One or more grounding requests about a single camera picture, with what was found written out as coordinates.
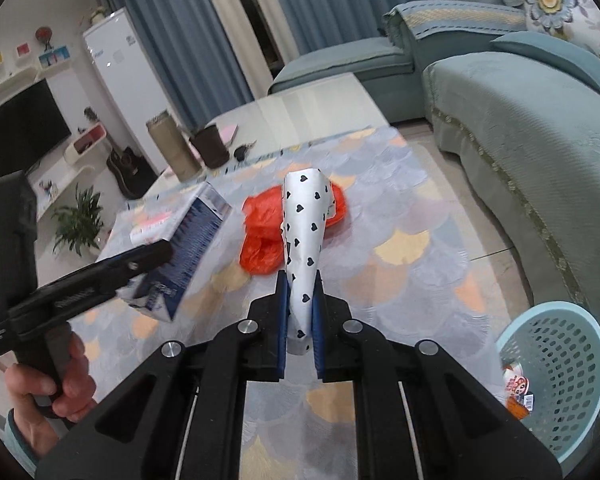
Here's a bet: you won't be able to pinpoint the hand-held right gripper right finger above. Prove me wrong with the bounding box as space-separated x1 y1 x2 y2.
312 271 564 480

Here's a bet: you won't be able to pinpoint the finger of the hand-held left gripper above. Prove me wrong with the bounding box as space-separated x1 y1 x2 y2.
121 239 174 282

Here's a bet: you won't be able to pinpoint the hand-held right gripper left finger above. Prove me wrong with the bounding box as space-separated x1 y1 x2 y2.
35 270 288 480

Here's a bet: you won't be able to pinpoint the blue and white carton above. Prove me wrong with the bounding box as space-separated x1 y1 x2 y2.
119 181 234 322

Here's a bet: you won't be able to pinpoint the white heart-print paper bag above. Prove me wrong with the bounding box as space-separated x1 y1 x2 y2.
279 166 335 356

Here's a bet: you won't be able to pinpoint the light blue plastic basket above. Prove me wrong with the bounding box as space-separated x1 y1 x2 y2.
495 301 600 467

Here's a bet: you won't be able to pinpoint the person's left forearm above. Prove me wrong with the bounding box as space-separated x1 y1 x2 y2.
3 406 43 479

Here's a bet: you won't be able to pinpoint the person's left hand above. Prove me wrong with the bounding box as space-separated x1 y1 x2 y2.
5 332 97 457

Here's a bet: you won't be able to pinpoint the pink packet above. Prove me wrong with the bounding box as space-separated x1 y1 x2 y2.
129 211 175 244

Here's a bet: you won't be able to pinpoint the green potted plant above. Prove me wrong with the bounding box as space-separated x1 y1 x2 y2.
49 186 107 259

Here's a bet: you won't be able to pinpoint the white television stand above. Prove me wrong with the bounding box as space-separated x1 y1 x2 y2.
24 159 117 222

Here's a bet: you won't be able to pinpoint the black guitar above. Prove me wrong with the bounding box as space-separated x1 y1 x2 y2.
106 145 157 200

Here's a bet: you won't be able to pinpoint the red plastic bag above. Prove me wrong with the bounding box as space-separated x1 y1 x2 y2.
239 181 349 277

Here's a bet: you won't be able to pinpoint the patterned tablecloth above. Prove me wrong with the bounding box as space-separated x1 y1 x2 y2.
74 125 532 480

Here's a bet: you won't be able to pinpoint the black television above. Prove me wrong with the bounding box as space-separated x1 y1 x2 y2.
0 78 74 227

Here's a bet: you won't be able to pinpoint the gold thermos bottle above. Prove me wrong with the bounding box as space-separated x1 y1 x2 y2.
145 109 204 182

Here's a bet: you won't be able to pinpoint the white oval shelf box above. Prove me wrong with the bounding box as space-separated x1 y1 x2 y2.
62 123 107 165

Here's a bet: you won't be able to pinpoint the dark brown cup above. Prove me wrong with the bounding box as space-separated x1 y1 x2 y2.
188 126 230 170

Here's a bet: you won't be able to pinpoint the white refrigerator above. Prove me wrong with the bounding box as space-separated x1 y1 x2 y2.
82 7 174 172

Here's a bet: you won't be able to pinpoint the blue picture card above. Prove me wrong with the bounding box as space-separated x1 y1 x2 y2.
38 45 71 69

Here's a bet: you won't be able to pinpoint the snack packet with face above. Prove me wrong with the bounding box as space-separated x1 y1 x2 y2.
501 361 537 419

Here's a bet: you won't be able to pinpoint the glossy white coffee table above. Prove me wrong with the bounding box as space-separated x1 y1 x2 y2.
204 72 392 157

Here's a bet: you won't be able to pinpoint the blue curtain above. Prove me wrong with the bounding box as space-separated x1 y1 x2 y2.
261 0 449 62
94 0 257 132

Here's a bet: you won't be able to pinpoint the white sheer curtain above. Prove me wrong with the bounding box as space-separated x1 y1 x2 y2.
195 0 302 69

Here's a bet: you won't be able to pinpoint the teal sofa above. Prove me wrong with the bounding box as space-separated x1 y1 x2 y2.
266 0 600 363

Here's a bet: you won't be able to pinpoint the striped sofa throw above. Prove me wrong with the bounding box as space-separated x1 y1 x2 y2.
381 0 529 47

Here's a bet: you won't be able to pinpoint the teal pillow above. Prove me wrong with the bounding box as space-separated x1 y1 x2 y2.
489 31 600 102

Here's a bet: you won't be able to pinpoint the floral back cushion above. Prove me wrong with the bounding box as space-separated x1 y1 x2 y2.
519 0 600 69

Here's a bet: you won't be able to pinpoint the white wall shelf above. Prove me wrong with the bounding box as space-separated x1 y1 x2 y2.
0 59 72 107

